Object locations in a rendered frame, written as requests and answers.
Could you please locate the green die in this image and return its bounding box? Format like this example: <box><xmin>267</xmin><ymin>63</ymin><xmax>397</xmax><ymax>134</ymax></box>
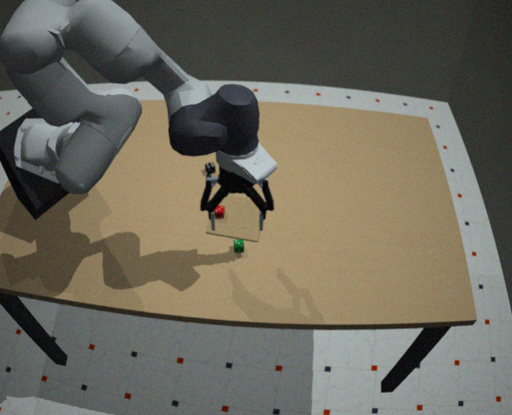
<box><xmin>234</xmin><ymin>239</ymin><xmax>244</xmax><ymax>252</ymax></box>

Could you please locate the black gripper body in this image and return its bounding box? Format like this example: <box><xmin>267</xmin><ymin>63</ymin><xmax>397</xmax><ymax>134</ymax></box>
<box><xmin>217</xmin><ymin>166</ymin><xmax>254</xmax><ymax>194</ymax></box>

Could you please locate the black die with white pips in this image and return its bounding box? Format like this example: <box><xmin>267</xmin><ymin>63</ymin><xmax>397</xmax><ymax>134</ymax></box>
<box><xmin>205</xmin><ymin>162</ymin><xmax>215</xmax><ymax>174</ymax></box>

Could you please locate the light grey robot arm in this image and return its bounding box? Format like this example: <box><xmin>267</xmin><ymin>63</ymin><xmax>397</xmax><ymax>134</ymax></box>
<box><xmin>0</xmin><ymin>0</ymin><xmax>277</xmax><ymax>195</ymax></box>

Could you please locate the red die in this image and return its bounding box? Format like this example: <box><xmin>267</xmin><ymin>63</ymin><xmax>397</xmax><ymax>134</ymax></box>
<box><xmin>214</xmin><ymin>206</ymin><xmax>225</xmax><ymax>218</ymax></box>

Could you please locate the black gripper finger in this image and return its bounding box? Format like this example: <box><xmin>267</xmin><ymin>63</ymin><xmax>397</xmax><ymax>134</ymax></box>
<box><xmin>240</xmin><ymin>177</ymin><xmax>274</xmax><ymax>231</ymax></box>
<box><xmin>200</xmin><ymin>175</ymin><xmax>234</xmax><ymax>231</ymax></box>

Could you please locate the tan flat mat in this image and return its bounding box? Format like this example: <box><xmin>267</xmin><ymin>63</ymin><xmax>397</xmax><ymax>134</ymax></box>
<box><xmin>206</xmin><ymin>195</ymin><xmax>260</xmax><ymax>242</ymax></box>

